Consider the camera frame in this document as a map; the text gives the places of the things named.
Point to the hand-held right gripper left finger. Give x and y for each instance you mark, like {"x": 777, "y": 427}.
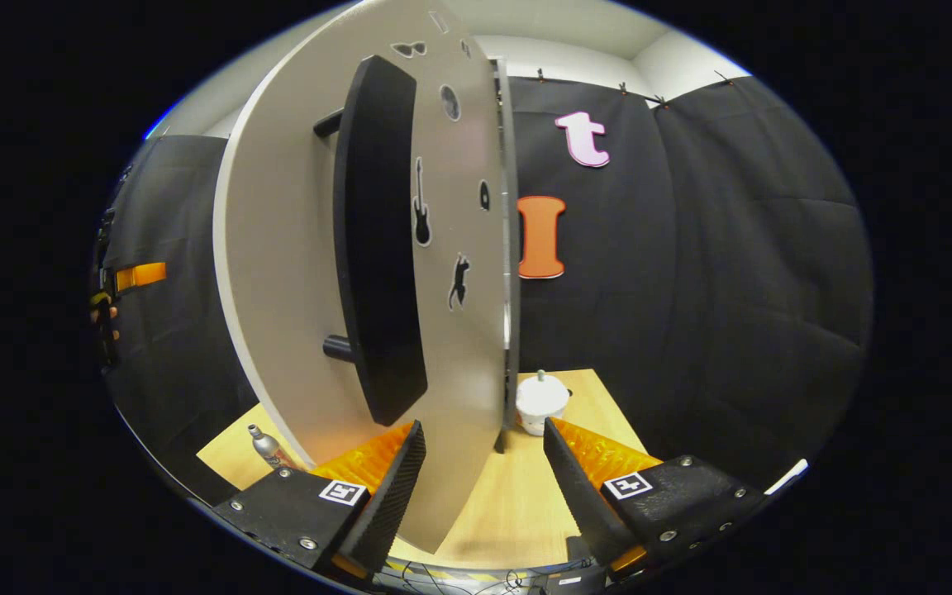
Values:
{"x": 393, "y": 496}

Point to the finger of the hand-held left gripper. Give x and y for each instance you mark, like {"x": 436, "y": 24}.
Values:
{"x": 141, "y": 275}

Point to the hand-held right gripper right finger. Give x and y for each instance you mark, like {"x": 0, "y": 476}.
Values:
{"x": 579, "y": 496}

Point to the silver bottle with pink label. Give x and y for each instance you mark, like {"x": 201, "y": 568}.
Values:
{"x": 264, "y": 446}

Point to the beige cabinet door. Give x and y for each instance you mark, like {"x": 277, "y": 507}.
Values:
{"x": 286, "y": 248}

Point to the dark grey cabinet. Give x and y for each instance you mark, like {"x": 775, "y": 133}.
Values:
{"x": 511, "y": 165}

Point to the white round container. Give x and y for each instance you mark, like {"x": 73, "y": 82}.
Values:
{"x": 540, "y": 401}

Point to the black backdrop cloth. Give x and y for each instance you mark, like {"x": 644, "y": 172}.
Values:
{"x": 732, "y": 273}

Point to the row of cloth clips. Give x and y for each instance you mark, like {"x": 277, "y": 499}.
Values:
{"x": 622, "y": 87}

